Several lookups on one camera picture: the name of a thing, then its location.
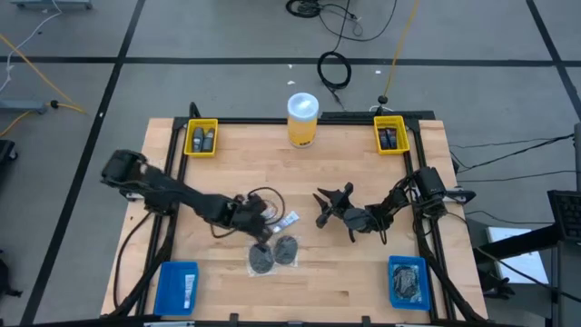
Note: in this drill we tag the yellow disinfecting wipes canister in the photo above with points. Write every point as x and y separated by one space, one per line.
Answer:
302 122

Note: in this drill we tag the black keyboard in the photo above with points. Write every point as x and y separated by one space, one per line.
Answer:
567 213

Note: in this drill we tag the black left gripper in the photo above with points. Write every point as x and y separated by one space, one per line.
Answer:
247 218

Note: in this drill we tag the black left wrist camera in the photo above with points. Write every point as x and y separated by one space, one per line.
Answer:
255 200

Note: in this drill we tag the grey floor base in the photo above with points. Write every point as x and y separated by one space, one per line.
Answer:
22 106

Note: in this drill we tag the clear bag with black item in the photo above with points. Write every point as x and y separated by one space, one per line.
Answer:
286 250
406 284
261 260

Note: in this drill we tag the yellow slotted plastic basket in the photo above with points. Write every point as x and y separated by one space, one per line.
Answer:
404 141
188 145

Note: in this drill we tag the blue plastic bin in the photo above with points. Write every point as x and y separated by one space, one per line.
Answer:
170 290
426 286

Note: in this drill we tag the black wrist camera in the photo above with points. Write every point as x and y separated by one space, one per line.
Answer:
255 200
348 191

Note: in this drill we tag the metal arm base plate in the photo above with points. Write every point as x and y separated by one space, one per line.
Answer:
129 196
463 196

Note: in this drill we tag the black corner clamp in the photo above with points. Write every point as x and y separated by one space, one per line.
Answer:
382 100
194 111

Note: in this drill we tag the white box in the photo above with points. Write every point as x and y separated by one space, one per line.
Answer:
526 263

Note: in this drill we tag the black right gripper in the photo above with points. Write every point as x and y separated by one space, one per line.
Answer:
341 210

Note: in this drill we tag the black floor equipment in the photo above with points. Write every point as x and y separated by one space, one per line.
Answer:
6 152

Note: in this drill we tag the black aluminium table frame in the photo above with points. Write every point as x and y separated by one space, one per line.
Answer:
249 121

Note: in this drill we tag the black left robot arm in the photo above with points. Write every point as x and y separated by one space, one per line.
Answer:
172 188

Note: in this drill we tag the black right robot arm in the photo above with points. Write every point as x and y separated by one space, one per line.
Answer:
399 200

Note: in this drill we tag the grey travel bottle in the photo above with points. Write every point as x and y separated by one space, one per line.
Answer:
198 138
209 140

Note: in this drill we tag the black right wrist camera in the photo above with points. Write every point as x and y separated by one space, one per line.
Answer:
348 191

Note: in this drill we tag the white travel tube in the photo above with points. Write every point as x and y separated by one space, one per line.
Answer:
287 221
189 290

